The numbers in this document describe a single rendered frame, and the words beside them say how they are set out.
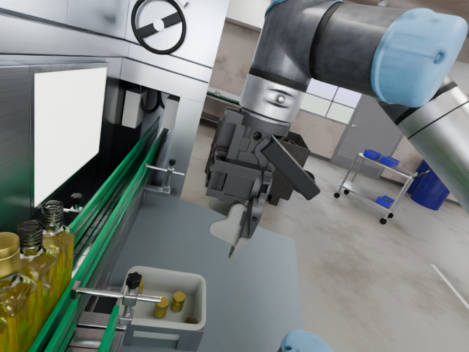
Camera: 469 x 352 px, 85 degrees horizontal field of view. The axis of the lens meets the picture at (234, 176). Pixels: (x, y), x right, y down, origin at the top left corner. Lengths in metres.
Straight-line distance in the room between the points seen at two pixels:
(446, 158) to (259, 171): 0.21
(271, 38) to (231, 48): 6.57
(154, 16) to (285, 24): 0.98
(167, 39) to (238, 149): 0.95
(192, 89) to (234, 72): 5.62
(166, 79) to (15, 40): 0.73
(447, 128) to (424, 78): 0.13
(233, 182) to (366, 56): 0.20
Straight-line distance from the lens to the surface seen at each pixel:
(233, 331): 0.87
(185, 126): 1.27
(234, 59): 6.85
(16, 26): 0.62
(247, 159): 0.34
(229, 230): 0.37
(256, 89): 0.31
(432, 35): 0.27
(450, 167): 0.38
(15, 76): 0.61
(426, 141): 0.38
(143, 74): 1.26
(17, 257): 0.43
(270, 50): 0.31
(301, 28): 0.30
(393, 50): 0.27
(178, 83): 1.24
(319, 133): 6.94
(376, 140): 7.26
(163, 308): 0.79
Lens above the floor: 1.42
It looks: 22 degrees down
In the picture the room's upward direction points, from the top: 18 degrees clockwise
